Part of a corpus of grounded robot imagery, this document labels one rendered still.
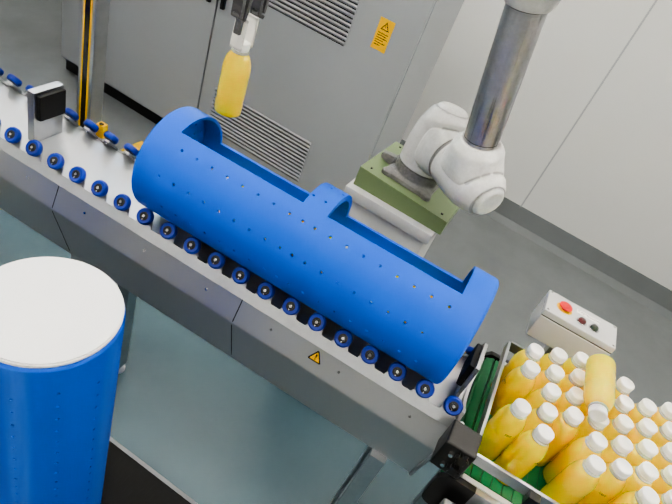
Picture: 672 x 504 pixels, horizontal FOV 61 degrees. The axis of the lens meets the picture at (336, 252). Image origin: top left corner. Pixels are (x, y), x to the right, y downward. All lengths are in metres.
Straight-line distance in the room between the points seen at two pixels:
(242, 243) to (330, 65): 1.75
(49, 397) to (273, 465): 1.23
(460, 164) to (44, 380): 1.13
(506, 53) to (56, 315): 1.14
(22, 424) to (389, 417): 0.79
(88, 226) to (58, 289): 0.45
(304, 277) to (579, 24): 2.91
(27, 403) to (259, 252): 0.54
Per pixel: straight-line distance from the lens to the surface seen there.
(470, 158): 1.61
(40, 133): 1.83
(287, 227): 1.27
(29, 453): 1.37
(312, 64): 3.00
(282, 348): 1.46
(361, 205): 1.84
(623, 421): 1.50
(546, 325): 1.62
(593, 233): 4.24
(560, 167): 4.08
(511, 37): 1.47
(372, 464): 1.67
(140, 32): 3.66
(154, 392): 2.35
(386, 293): 1.23
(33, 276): 1.27
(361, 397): 1.44
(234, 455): 2.26
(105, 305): 1.22
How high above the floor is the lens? 1.94
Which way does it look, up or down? 38 degrees down
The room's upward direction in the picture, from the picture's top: 23 degrees clockwise
